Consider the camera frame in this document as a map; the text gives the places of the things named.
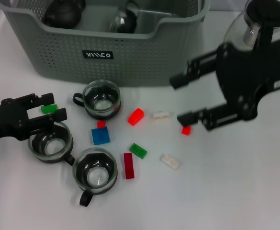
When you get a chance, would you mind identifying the blue square brick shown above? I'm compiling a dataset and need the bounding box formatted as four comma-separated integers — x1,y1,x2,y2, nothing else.
91,126,112,146

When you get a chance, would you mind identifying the green sloped brick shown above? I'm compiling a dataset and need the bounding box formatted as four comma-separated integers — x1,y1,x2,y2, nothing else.
40,103,59,115

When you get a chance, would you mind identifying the grey perforated storage bin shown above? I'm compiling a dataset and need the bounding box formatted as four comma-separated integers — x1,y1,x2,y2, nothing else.
0,0,212,87

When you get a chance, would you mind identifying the white flat studded plate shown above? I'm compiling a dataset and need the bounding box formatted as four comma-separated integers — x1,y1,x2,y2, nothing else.
160,154,181,170

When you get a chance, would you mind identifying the white hollow brick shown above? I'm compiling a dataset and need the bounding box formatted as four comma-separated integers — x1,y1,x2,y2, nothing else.
153,111,171,122

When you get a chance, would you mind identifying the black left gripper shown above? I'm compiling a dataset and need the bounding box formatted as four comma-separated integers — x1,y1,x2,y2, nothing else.
0,92,67,142

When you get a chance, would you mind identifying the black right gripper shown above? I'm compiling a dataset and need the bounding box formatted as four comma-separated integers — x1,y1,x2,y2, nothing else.
169,34,280,131

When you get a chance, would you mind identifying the dark red long brick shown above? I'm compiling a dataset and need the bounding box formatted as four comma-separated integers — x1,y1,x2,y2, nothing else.
123,152,135,180

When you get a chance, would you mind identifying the glass pitcher with black handle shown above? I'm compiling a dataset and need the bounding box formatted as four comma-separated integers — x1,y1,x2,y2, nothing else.
222,0,280,52

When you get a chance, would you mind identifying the black teapot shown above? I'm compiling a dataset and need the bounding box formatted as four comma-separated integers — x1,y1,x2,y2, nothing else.
43,0,86,29

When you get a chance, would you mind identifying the orange-red sloped brick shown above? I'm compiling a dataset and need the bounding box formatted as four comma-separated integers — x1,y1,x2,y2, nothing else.
127,107,145,126

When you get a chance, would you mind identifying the green studded brick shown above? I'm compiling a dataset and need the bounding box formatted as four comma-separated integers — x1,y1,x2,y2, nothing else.
129,143,147,159

